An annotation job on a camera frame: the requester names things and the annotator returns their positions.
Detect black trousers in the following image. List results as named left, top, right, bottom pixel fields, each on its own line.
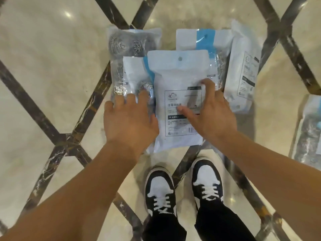
left=141, top=198, right=256, bottom=241

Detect person's left forearm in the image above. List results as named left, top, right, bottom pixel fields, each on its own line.
left=0, top=143, right=141, bottom=241

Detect person's right forearm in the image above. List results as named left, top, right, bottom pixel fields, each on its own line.
left=213, top=130, right=321, bottom=241

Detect person's left hand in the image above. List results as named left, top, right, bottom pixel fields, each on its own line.
left=103, top=90, right=160, bottom=158

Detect person's right hand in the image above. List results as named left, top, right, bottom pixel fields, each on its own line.
left=177, top=78, right=238, bottom=148

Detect black and white sneaker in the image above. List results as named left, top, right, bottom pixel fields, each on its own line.
left=144, top=167, right=177, bottom=219
left=190, top=158, right=224, bottom=211

